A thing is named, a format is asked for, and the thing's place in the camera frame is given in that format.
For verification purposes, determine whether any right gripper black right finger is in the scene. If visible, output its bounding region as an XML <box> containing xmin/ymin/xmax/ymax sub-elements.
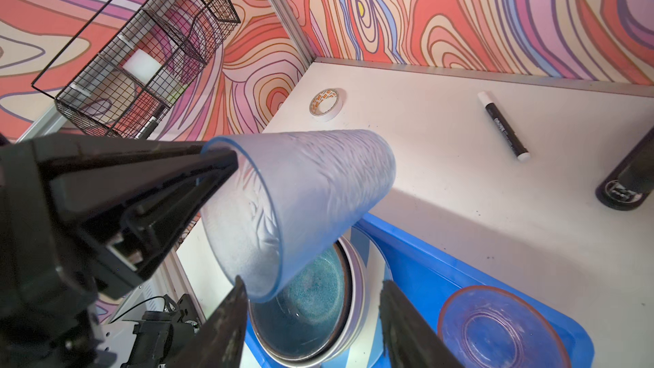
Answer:
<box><xmin>379</xmin><ymin>280</ymin><xmax>463</xmax><ymax>367</ymax></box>

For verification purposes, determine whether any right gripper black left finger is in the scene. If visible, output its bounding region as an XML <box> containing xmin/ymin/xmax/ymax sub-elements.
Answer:
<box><xmin>165</xmin><ymin>276</ymin><xmax>249</xmax><ymax>368</ymax></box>

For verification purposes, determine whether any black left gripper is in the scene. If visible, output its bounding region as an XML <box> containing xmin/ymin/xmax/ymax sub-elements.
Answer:
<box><xmin>1</xmin><ymin>134</ymin><xmax>238</xmax><ymax>367</ymax></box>

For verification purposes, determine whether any pink translucent plastic cup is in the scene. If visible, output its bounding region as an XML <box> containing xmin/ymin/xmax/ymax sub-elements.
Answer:
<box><xmin>438</xmin><ymin>286</ymin><xmax>572</xmax><ymax>367</ymax></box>

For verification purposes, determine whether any dark teal bowl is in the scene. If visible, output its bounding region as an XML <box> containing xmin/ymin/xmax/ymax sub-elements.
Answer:
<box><xmin>249</xmin><ymin>237</ymin><xmax>354</xmax><ymax>364</ymax></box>

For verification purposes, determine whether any grey ceramic bowl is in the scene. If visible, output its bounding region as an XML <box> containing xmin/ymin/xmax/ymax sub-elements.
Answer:
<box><xmin>254</xmin><ymin>234</ymin><xmax>370</xmax><ymax>368</ymax></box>

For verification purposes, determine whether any blue frosted plastic cup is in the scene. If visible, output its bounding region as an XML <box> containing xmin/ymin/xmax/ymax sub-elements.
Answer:
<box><xmin>201</xmin><ymin>129</ymin><xmax>396</xmax><ymax>303</ymax></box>

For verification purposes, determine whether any marker in left basket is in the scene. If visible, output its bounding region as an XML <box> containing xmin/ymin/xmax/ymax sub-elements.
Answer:
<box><xmin>136</xmin><ymin>104</ymin><xmax>169</xmax><ymax>139</ymax></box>

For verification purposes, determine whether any clear tape roll in basket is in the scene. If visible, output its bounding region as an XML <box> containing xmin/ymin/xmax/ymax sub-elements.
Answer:
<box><xmin>123</xmin><ymin>49</ymin><xmax>162</xmax><ymax>85</ymax></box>

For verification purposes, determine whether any black marker near bowls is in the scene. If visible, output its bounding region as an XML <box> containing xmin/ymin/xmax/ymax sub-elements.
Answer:
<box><xmin>478</xmin><ymin>91</ymin><xmax>531</xmax><ymax>162</ymax></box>

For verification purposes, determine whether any roll of double-sided tape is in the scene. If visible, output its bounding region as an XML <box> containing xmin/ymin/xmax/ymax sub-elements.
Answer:
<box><xmin>309</xmin><ymin>89</ymin><xmax>345</xmax><ymax>122</ymax></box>

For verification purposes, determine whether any black flashlight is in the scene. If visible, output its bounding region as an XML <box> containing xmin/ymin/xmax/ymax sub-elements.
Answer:
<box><xmin>595</xmin><ymin>129</ymin><xmax>653</xmax><ymax>211</ymax></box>

